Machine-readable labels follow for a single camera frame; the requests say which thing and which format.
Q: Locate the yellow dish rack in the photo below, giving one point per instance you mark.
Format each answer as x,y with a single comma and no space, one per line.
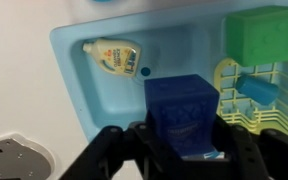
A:
236,108

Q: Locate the small blue cylinder cup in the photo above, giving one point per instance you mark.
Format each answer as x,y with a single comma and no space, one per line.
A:
257,89

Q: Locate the grey metal base plate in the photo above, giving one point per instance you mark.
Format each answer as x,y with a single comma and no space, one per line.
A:
23,159

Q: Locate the blue plate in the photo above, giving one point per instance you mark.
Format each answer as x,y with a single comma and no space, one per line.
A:
102,0

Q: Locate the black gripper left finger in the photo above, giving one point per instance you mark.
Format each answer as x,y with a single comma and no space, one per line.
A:
112,146

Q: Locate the toy detergent bottle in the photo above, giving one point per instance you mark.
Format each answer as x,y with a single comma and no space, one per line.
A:
117,57

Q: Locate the blue block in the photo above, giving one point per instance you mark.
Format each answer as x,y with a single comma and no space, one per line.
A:
183,109

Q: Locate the light blue toy sink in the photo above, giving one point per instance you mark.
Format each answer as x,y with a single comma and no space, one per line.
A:
177,41

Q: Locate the green block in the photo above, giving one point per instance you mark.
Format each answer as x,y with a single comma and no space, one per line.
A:
257,36

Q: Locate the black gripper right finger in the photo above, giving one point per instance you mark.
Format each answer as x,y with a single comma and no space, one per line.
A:
248,156

